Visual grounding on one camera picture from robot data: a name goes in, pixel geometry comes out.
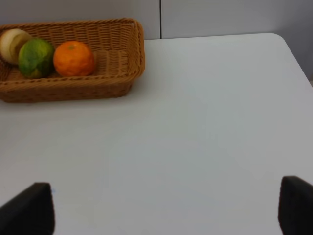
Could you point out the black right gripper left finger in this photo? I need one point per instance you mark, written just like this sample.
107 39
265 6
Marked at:
31 212

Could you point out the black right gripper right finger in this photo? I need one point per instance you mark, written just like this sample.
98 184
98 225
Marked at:
295 209

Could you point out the green papaya fruit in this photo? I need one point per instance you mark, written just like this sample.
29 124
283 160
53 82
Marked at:
35 59

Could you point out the orange tangerine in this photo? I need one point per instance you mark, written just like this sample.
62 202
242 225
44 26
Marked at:
74 58

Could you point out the red yellow half peach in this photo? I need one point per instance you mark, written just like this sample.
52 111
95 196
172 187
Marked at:
11 41

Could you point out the orange wicker basket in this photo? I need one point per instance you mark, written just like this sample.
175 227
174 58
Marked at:
118 47

